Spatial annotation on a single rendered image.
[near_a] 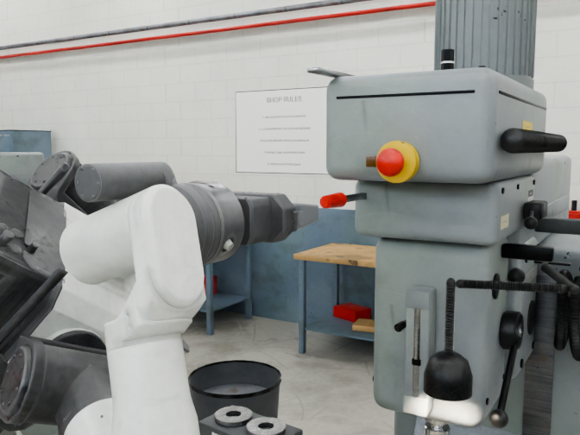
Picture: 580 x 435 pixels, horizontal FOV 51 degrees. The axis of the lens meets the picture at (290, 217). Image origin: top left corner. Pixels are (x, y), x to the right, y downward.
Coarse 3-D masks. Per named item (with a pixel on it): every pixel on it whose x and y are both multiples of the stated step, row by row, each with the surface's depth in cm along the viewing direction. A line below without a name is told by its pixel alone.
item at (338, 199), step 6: (336, 192) 94; (342, 192) 94; (360, 192) 101; (366, 192) 102; (324, 198) 90; (330, 198) 90; (336, 198) 92; (342, 198) 93; (348, 198) 96; (354, 198) 98; (360, 198) 100; (366, 198) 102; (324, 204) 90; (330, 204) 90; (336, 204) 92; (342, 204) 93
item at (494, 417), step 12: (504, 312) 109; (516, 312) 108; (504, 324) 107; (516, 324) 106; (504, 336) 106; (516, 336) 106; (504, 348) 108; (516, 348) 106; (504, 384) 102; (504, 396) 100; (504, 408) 99; (492, 420) 98; (504, 420) 97
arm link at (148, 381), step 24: (120, 360) 50; (144, 360) 50; (168, 360) 51; (120, 384) 50; (144, 384) 50; (168, 384) 50; (120, 408) 50; (144, 408) 49; (168, 408) 50; (192, 408) 52; (120, 432) 49; (144, 432) 48; (168, 432) 49; (192, 432) 50
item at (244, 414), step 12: (228, 408) 146; (240, 408) 146; (204, 420) 142; (216, 420) 141; (228, 420) 139; (240, 420) 139; (252, 420) 139; (264, 420) 139; (276, 420) 139; (204, 432) 141; (216, 432) 138; (228, 432) 136; (240, 432) 136; (252, 432) 133; (264, 432) 133; (276, 432) 133; (288, 432) 136; (300, 432) 137
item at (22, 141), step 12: (0, 132) 738; (12, 132) 727; (24, 132) 741; (36, 132) 755; (48, 132) 770; (0, 144) 739; (12, 144) 728; (24, 144) 742; (36, 144) 756; (48, 144) 772; (48, 156) 773
